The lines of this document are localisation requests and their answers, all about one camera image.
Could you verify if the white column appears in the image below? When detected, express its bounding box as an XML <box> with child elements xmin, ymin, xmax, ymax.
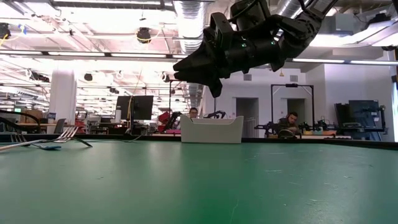
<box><xmin>49</xmin><ymin>68</ymin><xmax>78</xmax><ymax>135</ymax></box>

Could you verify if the black metal frame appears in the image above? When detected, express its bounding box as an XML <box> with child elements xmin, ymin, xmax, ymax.
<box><xmin>169</xmin><ymin>79</ymin><xmax>218</xmax><ymax>119</ymax></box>
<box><xmin>270</xmin><ymin>83</ymin><xmax>315</xmax><ymax>125</ymax></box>

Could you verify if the black looping cable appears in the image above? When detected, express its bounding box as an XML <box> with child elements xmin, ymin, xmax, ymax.
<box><xmin>0</xmin><ymin>108</ymin><xmax>42</xmax><ymax>134</ymax></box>

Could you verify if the orange handled silver fork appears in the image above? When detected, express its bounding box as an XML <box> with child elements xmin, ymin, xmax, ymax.
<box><xmin>0</xmin><ymin>126</ymin><xmax>80</xmax><ymax>152</ymax></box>

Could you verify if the long overhead light bar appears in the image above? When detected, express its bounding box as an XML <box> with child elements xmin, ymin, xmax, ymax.
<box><xmin>0</xmin><ymin>50</ymin><xmax>398</xmax><ymax>66</ymax></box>

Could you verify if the background robot station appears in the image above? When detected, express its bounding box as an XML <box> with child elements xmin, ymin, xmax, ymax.
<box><xmin>254</xmin><ymin>119</ymin><xmax>338</xmax><ymax>140</ymax></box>

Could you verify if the black monitor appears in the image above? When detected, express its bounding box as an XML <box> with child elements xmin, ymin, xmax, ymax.
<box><xmin>115</xmin><ymin>95</ymin><xmax>154</xmax><ymax>121</ymax></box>

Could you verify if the cardboard box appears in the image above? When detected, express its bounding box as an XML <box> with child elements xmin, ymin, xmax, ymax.
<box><xmin>21</xmin><ymin>108</ymin><xmax>44</xmax><ymax>124</ymax></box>

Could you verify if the black cable loop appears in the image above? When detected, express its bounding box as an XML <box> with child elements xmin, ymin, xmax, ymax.
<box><xmin>278</xmin><ymin>129</ymin><xmax>296</xmax><ymax>139</ymax></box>

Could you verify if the white plastic bin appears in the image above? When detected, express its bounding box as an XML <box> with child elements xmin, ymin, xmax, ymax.
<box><xmin>180</xmin><ymin>114</ymin><xmax>244</xmax><ymax>144</ymax></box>

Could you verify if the grey office chair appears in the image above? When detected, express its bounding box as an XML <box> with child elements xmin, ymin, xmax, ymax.
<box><xmin>53</xmin><ymin>118</ymin><xmax>67</xmax><ymax>135</ymax></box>

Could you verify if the grey door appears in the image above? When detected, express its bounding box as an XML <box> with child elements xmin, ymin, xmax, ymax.
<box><xmin>235</xmin><ymin>97</ymin><xmax>260</xmax><ymax>138</ymax></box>
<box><xmin>287</xmin><ymin>98</ymin><xmax>307</xmax><ymax>125</ymax></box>

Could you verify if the black ceiling mounted device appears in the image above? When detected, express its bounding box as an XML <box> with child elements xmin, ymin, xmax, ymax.
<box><xmin>0</xmin><ymin>23</ymin><xmax>12</xmax><ymax>40</ymax></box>

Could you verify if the black dome ceiling camera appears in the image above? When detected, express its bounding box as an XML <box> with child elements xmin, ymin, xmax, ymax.
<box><xmin>136</xmin><ymin>27</ymin><xmax>152</xmax><ymax>44</ymax></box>

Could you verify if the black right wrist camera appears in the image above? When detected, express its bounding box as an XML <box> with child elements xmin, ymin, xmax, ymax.
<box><xmin>210</xmin><ymin>12</ymin><xmax>234</xmax><ymax>42</ymax></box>

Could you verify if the black equipment workstation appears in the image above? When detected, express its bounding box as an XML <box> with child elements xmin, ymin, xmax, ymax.
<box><xmin>334</xmin><ymin>99</ymin><xmax>387</xmax><ymax>141</ymax></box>

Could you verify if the red chair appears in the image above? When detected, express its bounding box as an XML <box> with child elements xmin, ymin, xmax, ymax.
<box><xmin>157</xmin><ymin>111</ymin><xmax>171</xmax><ymax>124</ymax></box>

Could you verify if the green table mat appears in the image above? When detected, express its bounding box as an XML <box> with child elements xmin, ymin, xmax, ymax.
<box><xmin>0</xmin><ymin>138</ymin><xmax>398</xmax><ymax>224</ymax></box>

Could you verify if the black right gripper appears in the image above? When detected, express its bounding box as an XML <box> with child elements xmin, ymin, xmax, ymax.
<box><xmin>172</xmin><ymin>30</ymin><xmax>287</xmax><ymax>98</ymax></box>

